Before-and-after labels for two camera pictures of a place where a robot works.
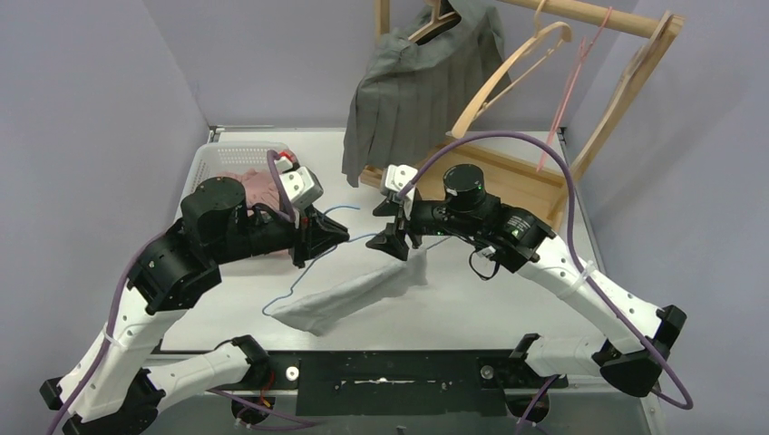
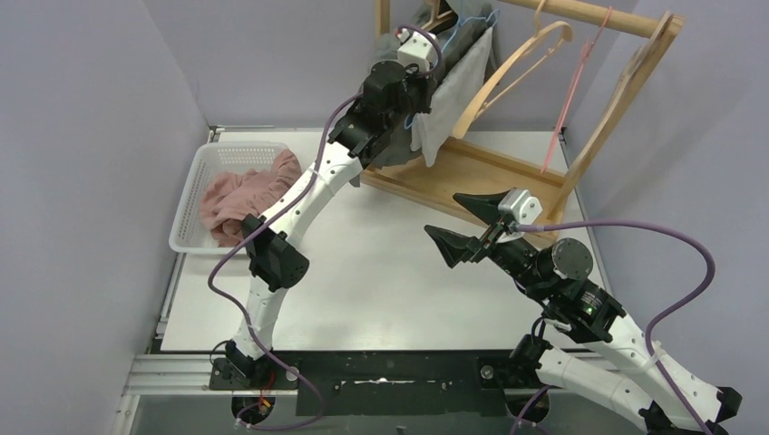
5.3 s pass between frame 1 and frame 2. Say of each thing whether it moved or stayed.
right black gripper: moved
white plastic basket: stayed
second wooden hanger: stayed
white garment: moved
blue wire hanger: moved
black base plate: stayed
